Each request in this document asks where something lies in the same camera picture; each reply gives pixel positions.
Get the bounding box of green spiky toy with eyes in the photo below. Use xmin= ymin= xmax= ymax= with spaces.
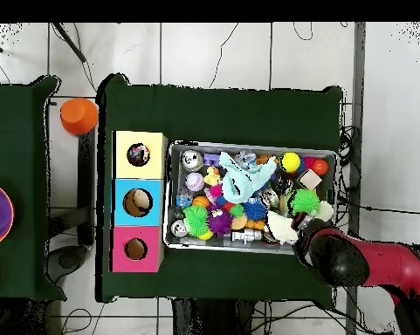
xmin=291 ymin=188 xmax=321 ymax=216

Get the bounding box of purple spiky toy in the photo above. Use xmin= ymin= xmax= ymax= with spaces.
xmin=206 ymin=205 xmax=233 ymax=237

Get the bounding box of wooden three-hole box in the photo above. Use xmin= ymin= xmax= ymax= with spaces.
xmin=109 ymin=130 xmax=169 ymax=274

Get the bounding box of large colourful patterned cloth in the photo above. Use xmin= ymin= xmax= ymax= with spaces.
xmin=127 ymin=142 xmax=151 ymax=167

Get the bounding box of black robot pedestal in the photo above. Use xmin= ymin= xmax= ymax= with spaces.
xmin=170 ymin=297 xmax=256 ymax=335

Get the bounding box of orange plastic bowl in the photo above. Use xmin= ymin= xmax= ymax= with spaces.
xmin=59 ymin=97 xmax=100 ymax=136

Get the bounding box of thin black floor cable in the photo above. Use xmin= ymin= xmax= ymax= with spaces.
xmin=208 ymin=22 xmax=240 ymax=89

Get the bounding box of black panel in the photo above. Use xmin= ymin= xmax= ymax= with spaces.
xmin=77 ymin=133 xmax=96 ymax=246

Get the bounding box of silver drink can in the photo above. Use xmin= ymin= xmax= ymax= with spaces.
xmin=180 ymin=149 xmax=204 ymax=172

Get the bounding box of white baseball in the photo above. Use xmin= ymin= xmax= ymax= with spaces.
xmin=184 ymin=172 xmax=205 ymax=193

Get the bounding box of long black rod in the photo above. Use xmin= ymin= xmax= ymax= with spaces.
xmin=52 ymin=22 xmax=87 ymax=64

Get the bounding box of black floor cable bundle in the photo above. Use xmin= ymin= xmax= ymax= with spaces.
xmin=338 ymin=124 xmax=363 ymax=168

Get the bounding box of dark green table cloth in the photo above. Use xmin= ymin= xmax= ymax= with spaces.
xmin=97 ymin=72 xmax=344 ymax=310

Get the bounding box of cream knitted cloth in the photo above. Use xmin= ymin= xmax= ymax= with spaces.
xmin=266 ymin=200 xmax=334 ymax=245

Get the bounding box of dark green side-table cloth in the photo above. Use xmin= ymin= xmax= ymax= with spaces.
xmin=0 ymin=74 xmax=67 ymax=302

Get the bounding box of mint knitted cloth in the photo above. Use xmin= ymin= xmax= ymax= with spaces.
xmin=218 ymin=151 xmax=278 ymax=204

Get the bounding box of grey floor cable cover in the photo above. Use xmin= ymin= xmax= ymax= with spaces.
xmin=345 ymin=22 xmax=367 ymax=335

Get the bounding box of round plastic bowl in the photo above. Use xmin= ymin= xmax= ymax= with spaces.
xmin=0 ymin=181 xmax=15 ymax=250

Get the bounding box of grey stand base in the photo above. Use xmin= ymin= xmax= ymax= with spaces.
xmin=46 ymin=243 xmax=89 ymax=284

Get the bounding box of yellow ball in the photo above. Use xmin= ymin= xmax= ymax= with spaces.
xmin=279 ymin=151 xmax=301 ymax=174

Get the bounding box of green spiky ball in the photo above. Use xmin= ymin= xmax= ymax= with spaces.
xmin=182 ymin=204 xmax=210 ymax=238

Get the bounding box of silver mesh bin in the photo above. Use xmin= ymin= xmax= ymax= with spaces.
xmin=162 ymin=140 xmax=339 ymax=256

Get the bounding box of yellow plush duck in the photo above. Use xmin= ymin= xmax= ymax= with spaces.
xmin=203 ymin=166 xmax=222 ymax=187

